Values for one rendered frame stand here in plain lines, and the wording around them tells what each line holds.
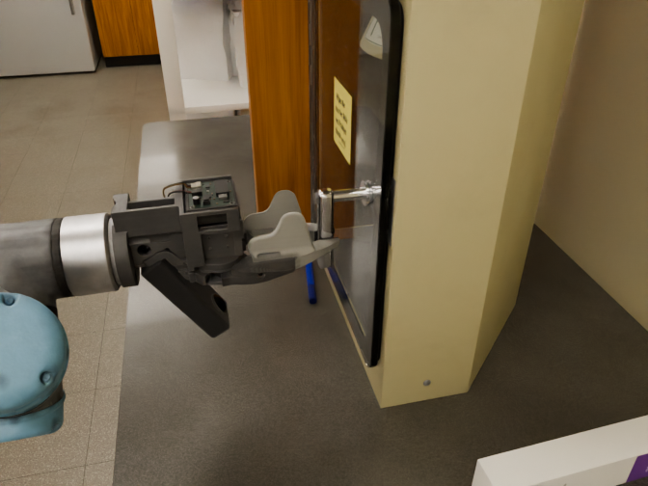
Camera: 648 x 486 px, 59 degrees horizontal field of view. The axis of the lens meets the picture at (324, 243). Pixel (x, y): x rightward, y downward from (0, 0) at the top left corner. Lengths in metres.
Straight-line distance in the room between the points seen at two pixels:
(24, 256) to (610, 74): 0.80
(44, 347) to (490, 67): 0.40
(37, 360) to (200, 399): 0.35
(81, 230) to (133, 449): 0.26
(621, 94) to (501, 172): 0.42
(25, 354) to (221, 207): 0.22
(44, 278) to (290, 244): 0.22
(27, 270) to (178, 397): 0.26
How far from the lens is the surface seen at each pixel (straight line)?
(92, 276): 0.56
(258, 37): 0.84
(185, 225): 0.53
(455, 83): 0.51
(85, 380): 2.20
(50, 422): 0.56
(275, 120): 0.87
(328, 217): 0.58
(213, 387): 0.74
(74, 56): 5.56
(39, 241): 0.56
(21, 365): 0.41
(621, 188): 0.96
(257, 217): 0.59
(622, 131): 0.96
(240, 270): 0.55
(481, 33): 0.51
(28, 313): 0.41
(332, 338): 0.79
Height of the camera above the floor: 1.47
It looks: 33 degrees down
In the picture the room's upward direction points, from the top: straight up
